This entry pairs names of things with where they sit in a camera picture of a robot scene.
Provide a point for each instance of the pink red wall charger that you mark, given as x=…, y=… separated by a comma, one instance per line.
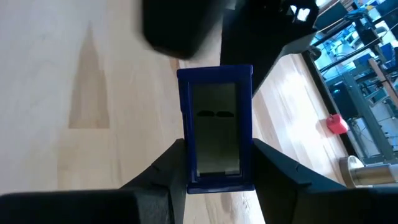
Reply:
x=337, y=124

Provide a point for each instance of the metal bulb stand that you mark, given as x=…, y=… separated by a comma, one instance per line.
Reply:
x=367, y=174

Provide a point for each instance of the purple blue card case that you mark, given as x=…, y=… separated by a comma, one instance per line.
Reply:
x=217, y=74

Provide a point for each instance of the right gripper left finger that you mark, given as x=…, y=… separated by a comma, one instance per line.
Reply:
x=93, y=208

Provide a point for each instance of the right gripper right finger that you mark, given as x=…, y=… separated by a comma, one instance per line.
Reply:
x=311, y=205

